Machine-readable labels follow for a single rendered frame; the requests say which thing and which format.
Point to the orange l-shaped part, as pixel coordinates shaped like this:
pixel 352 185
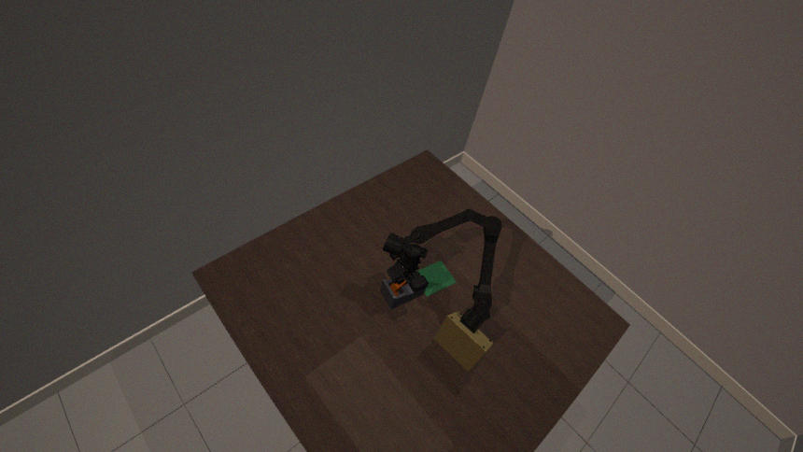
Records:
pixel 396 288

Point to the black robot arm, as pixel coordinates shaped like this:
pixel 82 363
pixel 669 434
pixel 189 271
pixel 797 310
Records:
pixel 482 296

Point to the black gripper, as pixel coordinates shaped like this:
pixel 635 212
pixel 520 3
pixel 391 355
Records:
pixel 415 280

